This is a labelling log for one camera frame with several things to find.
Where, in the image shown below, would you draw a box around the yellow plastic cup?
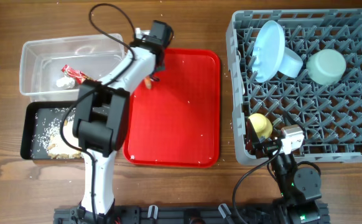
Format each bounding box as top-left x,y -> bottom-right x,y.
248,113 -> 272,139

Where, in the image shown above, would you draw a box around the white plastic spoon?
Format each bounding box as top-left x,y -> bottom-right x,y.
236,49 -> 246,95

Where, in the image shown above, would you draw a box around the food scraps on plate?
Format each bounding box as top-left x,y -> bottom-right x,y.
30,108 -> 83,159

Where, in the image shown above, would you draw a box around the black plastic tray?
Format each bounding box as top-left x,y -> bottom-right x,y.
20,101 -> 78,160

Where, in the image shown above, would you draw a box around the red candy wrapper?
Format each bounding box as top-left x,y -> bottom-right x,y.
62,65 -> 93,85

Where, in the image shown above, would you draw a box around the clear plastic bin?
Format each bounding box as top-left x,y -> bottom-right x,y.
19,34 -> 126,101

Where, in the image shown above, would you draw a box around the light blue bowl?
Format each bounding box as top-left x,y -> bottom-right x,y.
278,47 -> 303,78

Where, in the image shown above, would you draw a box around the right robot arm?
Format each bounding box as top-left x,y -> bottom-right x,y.
246,121 -> 322,223

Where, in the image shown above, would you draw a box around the light blue plate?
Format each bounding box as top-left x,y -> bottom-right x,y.
252,21 -> 285,83

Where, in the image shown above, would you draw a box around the white tissue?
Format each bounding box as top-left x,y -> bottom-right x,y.
56,77 -> 75,89

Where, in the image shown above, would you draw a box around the grey dishwasher rack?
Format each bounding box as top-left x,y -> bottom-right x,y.
226,9 -> 362,166

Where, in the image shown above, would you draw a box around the red plastic tray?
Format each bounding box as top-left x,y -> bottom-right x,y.
123,49 -> 221,168

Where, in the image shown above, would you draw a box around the orange carrot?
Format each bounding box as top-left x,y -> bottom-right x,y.
144,77 -> 152,90

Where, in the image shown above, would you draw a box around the pale green bowl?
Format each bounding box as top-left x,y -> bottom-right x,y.
306,49 -> 346,85

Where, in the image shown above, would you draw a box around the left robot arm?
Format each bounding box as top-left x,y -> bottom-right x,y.
72,21 -> 174,223

